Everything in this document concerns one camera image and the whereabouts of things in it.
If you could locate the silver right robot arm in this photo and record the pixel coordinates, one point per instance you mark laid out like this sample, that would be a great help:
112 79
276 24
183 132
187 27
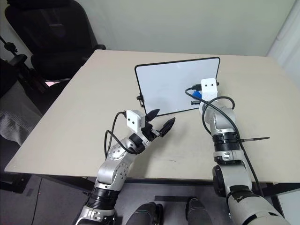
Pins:
222 122

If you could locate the black office chair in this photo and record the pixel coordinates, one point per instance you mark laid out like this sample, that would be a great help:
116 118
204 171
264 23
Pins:
58 35

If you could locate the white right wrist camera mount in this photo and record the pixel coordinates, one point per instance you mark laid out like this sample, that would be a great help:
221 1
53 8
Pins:
208 92

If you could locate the black tripod stand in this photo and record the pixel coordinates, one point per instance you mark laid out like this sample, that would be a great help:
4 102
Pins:
17 59

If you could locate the black-framed whiteboard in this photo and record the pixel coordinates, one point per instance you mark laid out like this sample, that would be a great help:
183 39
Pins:
168 89

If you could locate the black table frame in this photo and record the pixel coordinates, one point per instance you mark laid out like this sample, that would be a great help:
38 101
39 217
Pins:
70 181

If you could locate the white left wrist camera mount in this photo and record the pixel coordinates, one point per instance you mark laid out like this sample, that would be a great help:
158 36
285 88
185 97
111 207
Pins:
132 119

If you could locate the black floor plate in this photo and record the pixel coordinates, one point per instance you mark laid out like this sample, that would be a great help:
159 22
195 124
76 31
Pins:
173 198

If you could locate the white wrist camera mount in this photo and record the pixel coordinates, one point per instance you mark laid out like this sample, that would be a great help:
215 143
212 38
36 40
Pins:
132 119
208 92

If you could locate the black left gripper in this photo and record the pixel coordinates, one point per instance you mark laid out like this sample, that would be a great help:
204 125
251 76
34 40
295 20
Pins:
147 131

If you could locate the white partition panel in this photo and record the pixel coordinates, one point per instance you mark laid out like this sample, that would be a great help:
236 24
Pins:
287 47

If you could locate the grey ribbed cloth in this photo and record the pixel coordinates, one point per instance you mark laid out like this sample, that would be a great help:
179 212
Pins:
14 117

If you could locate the dark rounded robot foot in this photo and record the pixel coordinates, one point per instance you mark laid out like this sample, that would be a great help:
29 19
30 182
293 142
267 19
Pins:
145 214
198 212

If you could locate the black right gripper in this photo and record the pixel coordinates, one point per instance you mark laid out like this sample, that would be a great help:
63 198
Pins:
194 102

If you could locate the blue whiteboard eraser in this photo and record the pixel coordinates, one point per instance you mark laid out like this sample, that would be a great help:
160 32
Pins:
196 94

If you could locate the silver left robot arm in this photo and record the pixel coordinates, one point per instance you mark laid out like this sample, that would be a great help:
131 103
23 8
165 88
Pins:
112 168

